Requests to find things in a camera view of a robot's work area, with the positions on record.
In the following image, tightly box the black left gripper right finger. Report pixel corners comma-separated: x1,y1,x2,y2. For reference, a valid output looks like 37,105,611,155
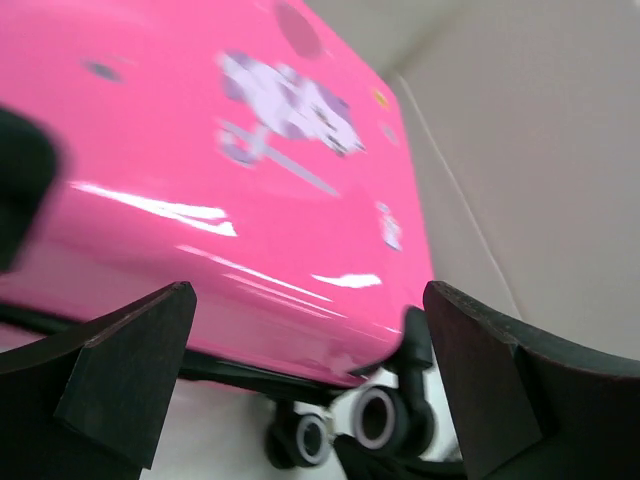
423,281,639,479

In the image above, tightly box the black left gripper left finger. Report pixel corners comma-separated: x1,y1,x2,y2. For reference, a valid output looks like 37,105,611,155
1,282,197,479

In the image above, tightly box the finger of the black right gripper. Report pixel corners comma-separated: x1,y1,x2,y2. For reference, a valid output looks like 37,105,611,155
1,107,63,273

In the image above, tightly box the pink hard-shell suitcase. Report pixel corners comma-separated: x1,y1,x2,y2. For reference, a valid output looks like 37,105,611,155
1,1,435,469

